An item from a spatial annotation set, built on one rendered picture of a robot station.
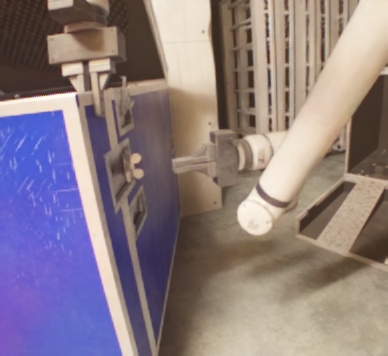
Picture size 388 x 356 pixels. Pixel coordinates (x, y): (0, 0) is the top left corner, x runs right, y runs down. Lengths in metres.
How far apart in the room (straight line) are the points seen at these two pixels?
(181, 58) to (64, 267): 1.49
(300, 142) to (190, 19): 1.47
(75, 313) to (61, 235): 0.20
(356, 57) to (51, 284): 0.70
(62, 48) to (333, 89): 0.47
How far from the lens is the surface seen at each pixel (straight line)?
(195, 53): 1.86
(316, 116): 0.51
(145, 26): 1.34
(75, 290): 0.63
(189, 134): 1.85
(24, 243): 0.61
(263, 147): 0.66
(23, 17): 1.51
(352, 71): 0.50
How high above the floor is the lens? 0.96
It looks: 17 degrees down
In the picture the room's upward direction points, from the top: 5 degrees counter-clockwise
